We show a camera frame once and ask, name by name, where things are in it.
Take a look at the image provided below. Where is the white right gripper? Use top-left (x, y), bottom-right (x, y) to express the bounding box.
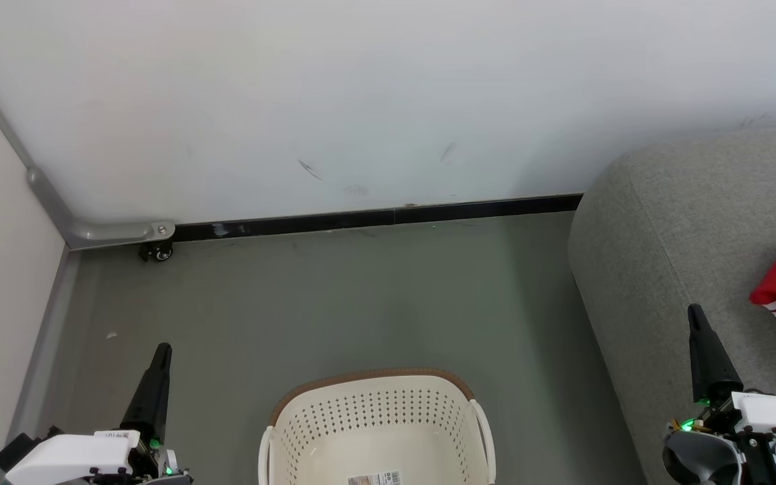
top-left (663, 303), bottom-right (776, 485)

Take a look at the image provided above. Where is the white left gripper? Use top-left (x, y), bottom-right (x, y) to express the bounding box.
top-left (4, 342), bottom-right (193, 485)

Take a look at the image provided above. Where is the cream perforated laundry basket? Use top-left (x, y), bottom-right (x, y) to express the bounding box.
top-left (258, 368), bottom-right (496, 485)

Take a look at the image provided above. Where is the grey skirting strip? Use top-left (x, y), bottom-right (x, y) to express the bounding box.
top-left (0, 248), bottom-right (82, 485)

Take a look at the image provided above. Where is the black caster wheel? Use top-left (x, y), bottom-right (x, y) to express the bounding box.
top-left (139, 241), bottom-right (174, 263)

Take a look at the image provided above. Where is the grey fabric sofa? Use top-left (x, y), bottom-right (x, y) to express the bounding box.
top-left (567, 125), bottom-right (776, 485)

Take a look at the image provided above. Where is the white barcode label sticker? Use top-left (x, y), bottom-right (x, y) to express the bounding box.
top-left (346, 470), bottom-right (403, 485)

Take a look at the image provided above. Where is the grey metal frame tube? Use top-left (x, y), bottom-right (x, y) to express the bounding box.
top-left (0, 46), bottom-right (176, 251)

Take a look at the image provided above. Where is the black wall baseboard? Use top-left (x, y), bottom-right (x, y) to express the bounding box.
top-left (172, 194), bottom-right (584, 243)

